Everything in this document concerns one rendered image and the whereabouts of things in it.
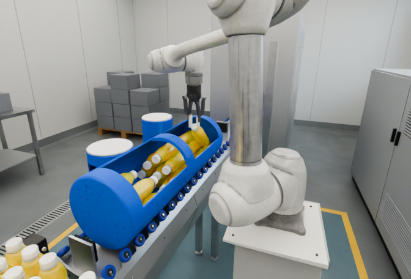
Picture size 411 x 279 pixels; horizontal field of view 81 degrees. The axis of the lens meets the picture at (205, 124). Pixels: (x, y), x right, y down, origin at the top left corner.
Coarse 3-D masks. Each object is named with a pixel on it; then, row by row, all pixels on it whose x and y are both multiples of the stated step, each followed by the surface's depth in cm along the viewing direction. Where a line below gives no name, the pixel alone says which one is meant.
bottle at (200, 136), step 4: (200, 128) 134; (192, 132) 135; (196, 132) 133; (200, 132) 134; (204, 132) 138; (196, 136) 135; (200, 136) 136; (204, 136) 139; (196, 140) 140; (200, 140) 139; (204, 140) 141; (208, 140) 145; (200, 144) 144; (204, 144) 144
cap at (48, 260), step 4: (52, 252) 66; (44, 256) 64; (48, 256) 64; (52, 256) 64; (56, 256) 65; (40, 260) 63; (44, 260) 63; (48, 260) 63; (52, 260) 63; (56, 260) 65; (40, 264) 63; (44, 264) 62; (48, 264) 63; (52, 264) 63; (44, 268) 63
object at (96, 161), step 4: (132, 148) 155; (124, 152) 148; (88, 156) 145; (92, 156) 143; (96, 156) 142; (108, 156) 142; (112, 156) 143; (116, 156) 144; (88, 160) 147; (92, 160) 143; (96, 160) 142; (100, 160) 142; (104, 160) 142; (108, 160) 143; (88, 164) 151; (92, 164) 144; (96, 164) 143; (100, 164) 143; (92, 168) 160
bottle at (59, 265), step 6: (54, 264) 64; (60, 264) 66; (42, 270) 63; (48, 270) 64; (54, 270) 64; (60, 270) 65; (66, 270) 68; (42, 276) 63; (48, 276) 63; (54, 276) 64; (60, 276) 65; (66, 276) 67
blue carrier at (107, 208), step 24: (192, 120) 157; (144, 144) 117; (216, 144) 143; (96, 168) 87; (120, 168) 109; (192, 168) 115; (72, 192) 84; (96, 192) 80; (120, 192) 76; (168, 192) 96; (96, 216) 83; (120, 216) 77; (144, 216) 82; (96, 240) 86; (120, 240) 81
